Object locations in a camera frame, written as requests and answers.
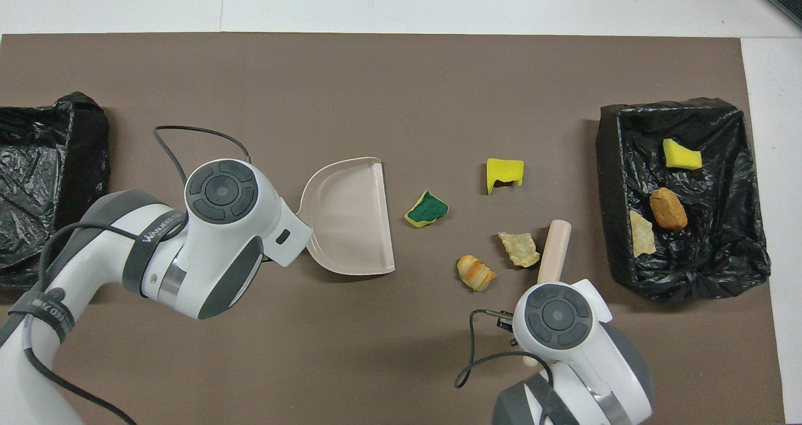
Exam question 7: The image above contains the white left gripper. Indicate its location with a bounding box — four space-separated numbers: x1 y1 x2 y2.
263 194 313 268

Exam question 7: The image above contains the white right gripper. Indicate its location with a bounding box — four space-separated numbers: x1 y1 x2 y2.
580 280 613 324

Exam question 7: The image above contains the beige plastic dustpan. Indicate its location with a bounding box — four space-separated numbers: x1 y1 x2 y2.
297 157 396 276

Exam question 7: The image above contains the beige hand brush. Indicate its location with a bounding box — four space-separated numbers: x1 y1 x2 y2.
523 219 573 368

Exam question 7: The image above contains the pale chip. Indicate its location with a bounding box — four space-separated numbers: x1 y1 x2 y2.
629 210 657 258

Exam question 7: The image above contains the pale flaky pastry piece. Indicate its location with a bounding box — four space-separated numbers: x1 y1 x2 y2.
498 231 541 269

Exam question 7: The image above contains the brown bread roll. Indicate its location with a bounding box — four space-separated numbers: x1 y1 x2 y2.
649 187 689 230

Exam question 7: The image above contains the striped croissant piece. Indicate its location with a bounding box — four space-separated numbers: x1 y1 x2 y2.
457 254 498 292

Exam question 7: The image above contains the green and yellow sponge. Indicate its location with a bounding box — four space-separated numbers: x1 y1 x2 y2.
403 191 450 229

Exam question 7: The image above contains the notched yellow sponge piece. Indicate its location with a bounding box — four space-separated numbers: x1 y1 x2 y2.
486 158 525 195

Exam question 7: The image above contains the small yellow sponge piece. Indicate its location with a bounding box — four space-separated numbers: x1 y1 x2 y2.
663 138 703 171

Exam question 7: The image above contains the black bag lined bin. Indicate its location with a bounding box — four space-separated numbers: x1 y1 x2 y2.
0 92 111 288
595 97 773 303

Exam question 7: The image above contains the brown paper table mat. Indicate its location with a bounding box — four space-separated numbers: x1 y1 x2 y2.
0 33 787 425

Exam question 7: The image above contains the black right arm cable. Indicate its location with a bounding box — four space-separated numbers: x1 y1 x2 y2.
454 309 565 425

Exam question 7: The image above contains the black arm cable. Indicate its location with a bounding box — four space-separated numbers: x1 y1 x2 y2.
454 309 565 425
22 125 253 425

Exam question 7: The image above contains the black velcro cable strap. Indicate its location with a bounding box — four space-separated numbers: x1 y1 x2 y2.
0 287 76 345
121 207 190 295

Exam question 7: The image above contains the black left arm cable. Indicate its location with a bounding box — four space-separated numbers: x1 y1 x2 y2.
22 125 253 425

